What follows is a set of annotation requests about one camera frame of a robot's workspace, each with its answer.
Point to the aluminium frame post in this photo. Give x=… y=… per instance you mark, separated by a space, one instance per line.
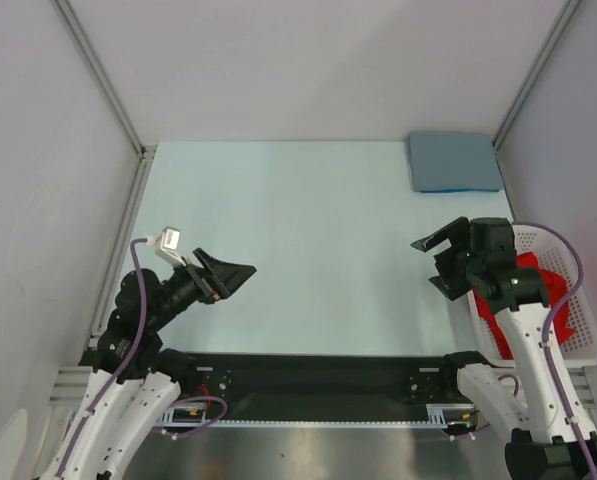
x=84 y=47
x=553 y=39

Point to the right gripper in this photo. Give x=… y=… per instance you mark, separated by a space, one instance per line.
x=449 y=283

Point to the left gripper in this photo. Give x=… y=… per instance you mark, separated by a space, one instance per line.
x=231 y=274

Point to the folded bright blue t shirt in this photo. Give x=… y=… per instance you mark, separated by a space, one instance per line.
x=456 y=191

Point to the left aluminium frame post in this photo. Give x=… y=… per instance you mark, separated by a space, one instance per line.
x=84 y=47

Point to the white slotted cable duct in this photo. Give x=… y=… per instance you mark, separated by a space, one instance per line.
x=435 y=416

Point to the folded grey-blue t shirt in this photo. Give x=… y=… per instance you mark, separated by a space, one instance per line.
x=443 y=160

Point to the right aluminium frame post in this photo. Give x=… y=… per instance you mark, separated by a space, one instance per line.
x=553 y=39

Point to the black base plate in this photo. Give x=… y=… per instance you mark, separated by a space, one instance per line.
x=319 y=388

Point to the white plastic basket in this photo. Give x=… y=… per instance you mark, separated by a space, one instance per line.
x=579 y=351

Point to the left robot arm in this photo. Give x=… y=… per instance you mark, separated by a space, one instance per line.
x=134 y=380

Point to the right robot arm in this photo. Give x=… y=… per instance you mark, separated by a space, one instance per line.
x=548 y=434

